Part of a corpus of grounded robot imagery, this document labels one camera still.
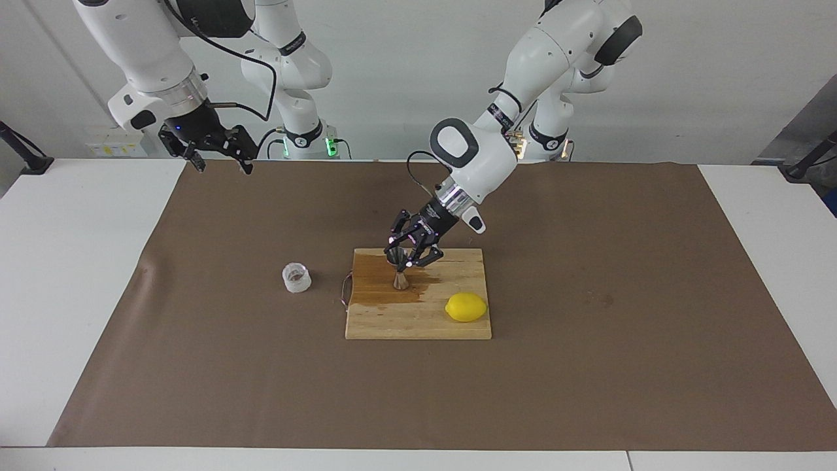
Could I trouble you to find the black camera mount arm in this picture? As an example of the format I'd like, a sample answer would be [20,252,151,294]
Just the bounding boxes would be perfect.
[778,130,837,183]
[0,121,54,175]

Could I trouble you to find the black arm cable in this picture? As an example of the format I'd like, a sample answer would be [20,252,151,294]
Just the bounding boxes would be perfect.
[407,82,524,197]
[162,0,278,123]

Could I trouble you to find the white wall socket box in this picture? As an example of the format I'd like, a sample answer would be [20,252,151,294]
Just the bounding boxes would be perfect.
[85,126,148,158]

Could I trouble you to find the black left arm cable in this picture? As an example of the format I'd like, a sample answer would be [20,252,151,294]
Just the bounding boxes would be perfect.
[407,82,524,197]

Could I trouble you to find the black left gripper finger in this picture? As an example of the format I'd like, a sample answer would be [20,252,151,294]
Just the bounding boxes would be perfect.
[384,211,419,262]
[404,237,444,270]

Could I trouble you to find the steel double jigger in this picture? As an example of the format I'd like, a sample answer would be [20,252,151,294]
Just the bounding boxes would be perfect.
[386,247,411,290]

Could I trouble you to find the brown table mat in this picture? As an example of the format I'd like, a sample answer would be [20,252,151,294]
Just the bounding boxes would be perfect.
[46,159,837,452]

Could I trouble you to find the wooden cutting board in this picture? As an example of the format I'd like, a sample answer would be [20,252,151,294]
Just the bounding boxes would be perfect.
[340,247,493,341]

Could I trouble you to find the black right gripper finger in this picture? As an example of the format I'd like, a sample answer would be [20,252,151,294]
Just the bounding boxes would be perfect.
[209,124,257,175]
[159,130,207,173]

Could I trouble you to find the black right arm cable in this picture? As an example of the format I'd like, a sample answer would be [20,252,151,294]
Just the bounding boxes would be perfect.
[162,0,278,123]

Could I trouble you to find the black right base cables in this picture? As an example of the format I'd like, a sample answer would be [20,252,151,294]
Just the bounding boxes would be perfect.
[254,128,288,160]

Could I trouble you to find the yellow lemon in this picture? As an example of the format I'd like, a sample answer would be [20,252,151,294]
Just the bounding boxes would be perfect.
[445,292,489,323]

